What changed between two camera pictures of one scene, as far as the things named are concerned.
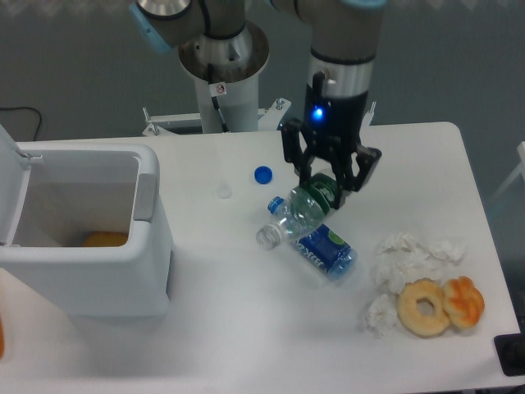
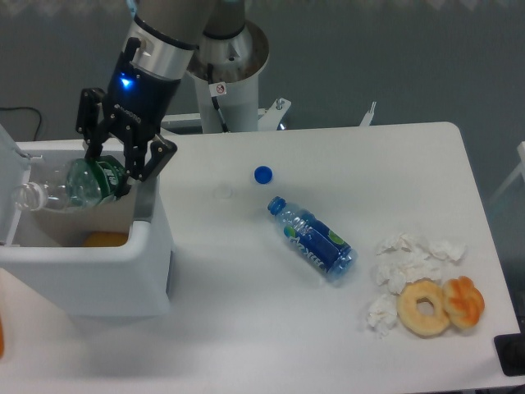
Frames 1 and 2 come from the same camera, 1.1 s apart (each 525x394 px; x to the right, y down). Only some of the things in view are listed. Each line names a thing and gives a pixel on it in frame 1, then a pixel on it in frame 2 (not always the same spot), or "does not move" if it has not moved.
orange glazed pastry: x=463 y=302 does not move
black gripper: x=334 y=125 → x=138 y=104
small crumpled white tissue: x=381 y=315 does not move
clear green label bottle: x=304 y=207 → x=77 y=185
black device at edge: x=510 y=349 does not move
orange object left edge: x=2 y=338 does not move
